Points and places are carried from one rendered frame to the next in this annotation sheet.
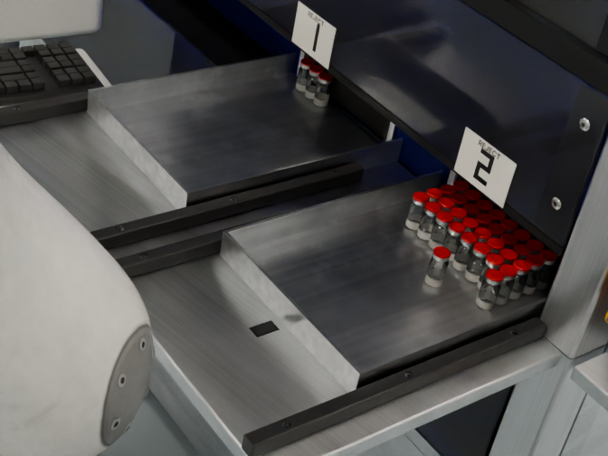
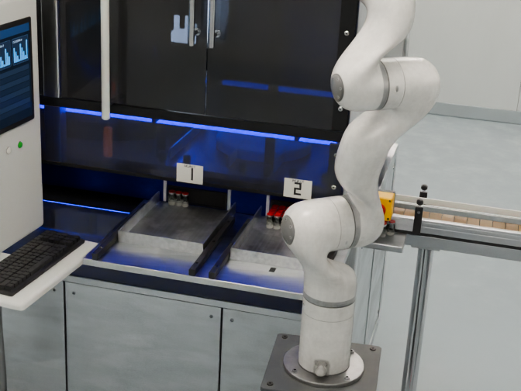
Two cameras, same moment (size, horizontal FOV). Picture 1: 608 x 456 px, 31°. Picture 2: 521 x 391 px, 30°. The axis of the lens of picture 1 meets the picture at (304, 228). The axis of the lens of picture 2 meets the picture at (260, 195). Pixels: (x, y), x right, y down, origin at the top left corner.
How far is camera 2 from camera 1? 1.85 m
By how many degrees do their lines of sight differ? 33
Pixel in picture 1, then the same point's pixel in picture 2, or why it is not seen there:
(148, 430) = not seen: outside the picture
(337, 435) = not seen: hidden behind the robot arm
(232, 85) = (147, 212)
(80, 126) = (123, 246)
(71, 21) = (35, 222)
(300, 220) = (242, 237)
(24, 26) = (22, 231)
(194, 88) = (139, 218)
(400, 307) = not seen: hidden behind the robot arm
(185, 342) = (258, 282)
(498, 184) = (306, 192)
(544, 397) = (351, 261)
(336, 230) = (250, 238)
